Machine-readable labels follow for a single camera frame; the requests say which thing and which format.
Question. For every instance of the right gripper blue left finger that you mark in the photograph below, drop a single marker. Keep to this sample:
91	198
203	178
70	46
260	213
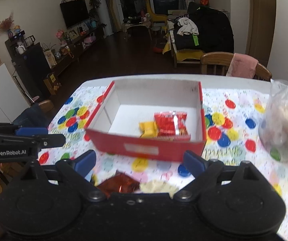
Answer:
85	163

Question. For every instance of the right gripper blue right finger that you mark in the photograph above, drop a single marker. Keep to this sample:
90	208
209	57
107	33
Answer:
194	163

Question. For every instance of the cream snack packet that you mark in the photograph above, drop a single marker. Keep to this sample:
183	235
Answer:
157	187

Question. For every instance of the red snack packet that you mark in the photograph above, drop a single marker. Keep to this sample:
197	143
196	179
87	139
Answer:
172	125

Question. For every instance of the yellow candy packet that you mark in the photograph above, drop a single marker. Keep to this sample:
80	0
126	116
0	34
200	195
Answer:
149	129

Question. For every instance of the dark jeans on chair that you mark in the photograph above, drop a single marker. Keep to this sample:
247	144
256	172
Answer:
32	117

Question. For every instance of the white cabinet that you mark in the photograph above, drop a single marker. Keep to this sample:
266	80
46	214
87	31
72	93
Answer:
12	101

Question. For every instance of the red cardboard box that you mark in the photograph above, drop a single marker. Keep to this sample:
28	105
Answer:
113	126

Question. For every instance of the balloon birthday tablecloth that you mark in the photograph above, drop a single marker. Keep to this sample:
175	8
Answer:
232	118

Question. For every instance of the dark side cabinet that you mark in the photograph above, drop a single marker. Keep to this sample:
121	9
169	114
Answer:
32	68

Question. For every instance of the clear plastic jar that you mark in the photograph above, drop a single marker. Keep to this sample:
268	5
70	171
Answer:
273	129

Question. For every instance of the wooden chair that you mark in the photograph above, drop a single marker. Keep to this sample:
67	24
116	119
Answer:
217	63

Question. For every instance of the pink cloth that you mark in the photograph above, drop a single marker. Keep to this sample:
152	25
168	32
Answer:
242	66

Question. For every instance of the black coat pile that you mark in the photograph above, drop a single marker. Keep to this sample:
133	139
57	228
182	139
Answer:
205	29

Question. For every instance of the wall television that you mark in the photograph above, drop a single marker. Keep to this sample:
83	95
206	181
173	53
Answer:
74	12

